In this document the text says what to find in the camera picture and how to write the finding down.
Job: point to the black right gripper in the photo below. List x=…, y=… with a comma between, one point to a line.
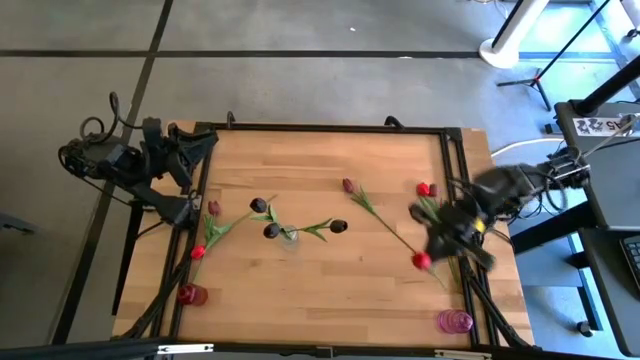
x=455, y=227

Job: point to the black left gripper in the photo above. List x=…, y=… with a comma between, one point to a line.
x=172, y=155

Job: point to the black artificial tulip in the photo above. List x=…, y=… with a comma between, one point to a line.
x=338, y=226
x=271, y=230
x=258, y=204

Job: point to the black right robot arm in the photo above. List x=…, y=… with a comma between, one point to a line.
x=510, y=185

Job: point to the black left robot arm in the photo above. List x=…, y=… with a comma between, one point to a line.
x=150, y=197

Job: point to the pink ribbed glass vase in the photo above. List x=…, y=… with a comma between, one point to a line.
x=453, y=322

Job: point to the clear glass vase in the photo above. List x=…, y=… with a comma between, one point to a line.
x=291, y=244

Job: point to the red glass vase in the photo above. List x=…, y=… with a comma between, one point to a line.
x=190, y=295

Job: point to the black table clamp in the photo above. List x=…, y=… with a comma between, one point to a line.
x=394, y=122
x=230, y=120

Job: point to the black table leg panel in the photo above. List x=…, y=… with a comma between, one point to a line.
x=126, y=260

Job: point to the small black box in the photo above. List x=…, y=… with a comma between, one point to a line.
x=549, y=128

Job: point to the black caster wheel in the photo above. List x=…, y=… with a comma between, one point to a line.
x=583, y=328

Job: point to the black tripod stand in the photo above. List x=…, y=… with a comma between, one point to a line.
x=536, y=78

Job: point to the white pole stand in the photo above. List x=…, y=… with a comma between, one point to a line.
x=500, y=50
x=632, y=12

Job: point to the white paper label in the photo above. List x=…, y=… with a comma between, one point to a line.
x=595, y=126

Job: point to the black desk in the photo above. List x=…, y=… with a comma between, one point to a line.
x=622, y=170

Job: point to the black keyboard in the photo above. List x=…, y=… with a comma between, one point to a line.
x=634, y=260

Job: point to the black beam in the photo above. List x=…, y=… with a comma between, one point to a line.
x=75, y=350

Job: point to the black pole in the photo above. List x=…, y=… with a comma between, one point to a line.
x=612, y=85

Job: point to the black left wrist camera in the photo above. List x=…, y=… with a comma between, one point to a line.
x=151, y=131

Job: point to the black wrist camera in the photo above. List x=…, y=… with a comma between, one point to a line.
x=482, y=257
x=151, y=131

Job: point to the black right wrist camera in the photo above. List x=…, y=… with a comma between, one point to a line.
x=482, y=257

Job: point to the silver metal bracket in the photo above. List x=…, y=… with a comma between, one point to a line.
x=325, y=352
x=185, y=348
x=462, y=354

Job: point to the black metal table frame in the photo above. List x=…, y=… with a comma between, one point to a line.
x=325, y=128

